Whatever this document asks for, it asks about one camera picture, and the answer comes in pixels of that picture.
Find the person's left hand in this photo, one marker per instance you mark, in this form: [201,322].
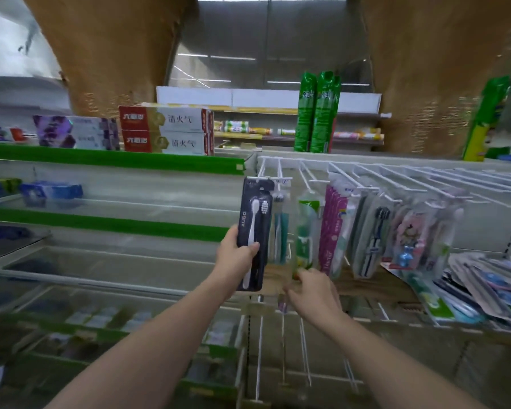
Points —
[234,264]

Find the person's right hand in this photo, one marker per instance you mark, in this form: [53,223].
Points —
[319,300]

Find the teal twin toothbrush pack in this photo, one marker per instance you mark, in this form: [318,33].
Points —
[281,234]

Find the pink label toothbrush pack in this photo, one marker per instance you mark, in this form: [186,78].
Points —
[325,225]
[345,234]

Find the kids toothbrush pack blue toy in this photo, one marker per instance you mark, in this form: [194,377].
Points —
[409,234]

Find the clear green toothbrush pack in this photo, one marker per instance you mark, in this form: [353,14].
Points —
[440,251]

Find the clear pink-topped toothbrush pack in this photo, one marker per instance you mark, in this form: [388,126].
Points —
[451,217]

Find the pile of toothbrush packs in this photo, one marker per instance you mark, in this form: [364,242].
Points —
[485,285]

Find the person's right forearm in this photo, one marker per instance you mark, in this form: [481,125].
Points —
[400,370]

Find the person's left forearm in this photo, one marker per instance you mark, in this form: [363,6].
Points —
[140,362]

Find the white shelf unit yellow strips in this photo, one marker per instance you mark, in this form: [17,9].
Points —
[196,97]

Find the brown cardboard tray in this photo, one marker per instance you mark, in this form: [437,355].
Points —
[366,285]

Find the tall green spray can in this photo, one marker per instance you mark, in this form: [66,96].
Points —
[323,114]
[304,114]

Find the row of colourful wrap rolls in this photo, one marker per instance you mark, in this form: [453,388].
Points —
[357,135]

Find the green spray can red side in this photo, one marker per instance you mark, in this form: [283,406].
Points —
[335,123]

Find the white purple toothpaste box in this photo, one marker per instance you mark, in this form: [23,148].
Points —
[76,124]
[81,141]

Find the green yellow spray can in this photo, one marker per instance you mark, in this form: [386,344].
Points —
[485,119]

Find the blue green product box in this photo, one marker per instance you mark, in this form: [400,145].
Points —
[0,188]

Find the woven brown column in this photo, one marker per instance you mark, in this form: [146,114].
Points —
[110,46]
[430,51]

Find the white toothpaste box red print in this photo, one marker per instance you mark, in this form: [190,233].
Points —
[4,134]

